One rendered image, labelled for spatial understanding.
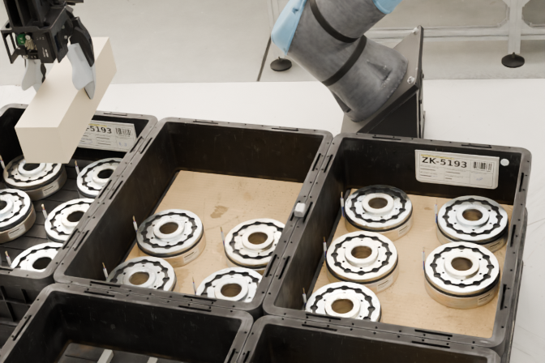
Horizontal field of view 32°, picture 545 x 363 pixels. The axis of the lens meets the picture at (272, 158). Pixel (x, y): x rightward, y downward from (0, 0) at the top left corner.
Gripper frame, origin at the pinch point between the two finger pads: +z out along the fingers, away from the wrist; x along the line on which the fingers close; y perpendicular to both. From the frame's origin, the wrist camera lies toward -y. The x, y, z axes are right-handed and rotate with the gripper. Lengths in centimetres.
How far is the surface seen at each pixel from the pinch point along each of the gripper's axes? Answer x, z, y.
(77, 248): 2.5, 16.8, 15.5
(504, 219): 62, 23, 1
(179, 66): -45, 109, -186
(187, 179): 11.0, 25.8, -11.8
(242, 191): 21.0, 25.8, -8.7
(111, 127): -2.1, 18.1, -16.1
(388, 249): 46, 23, 8
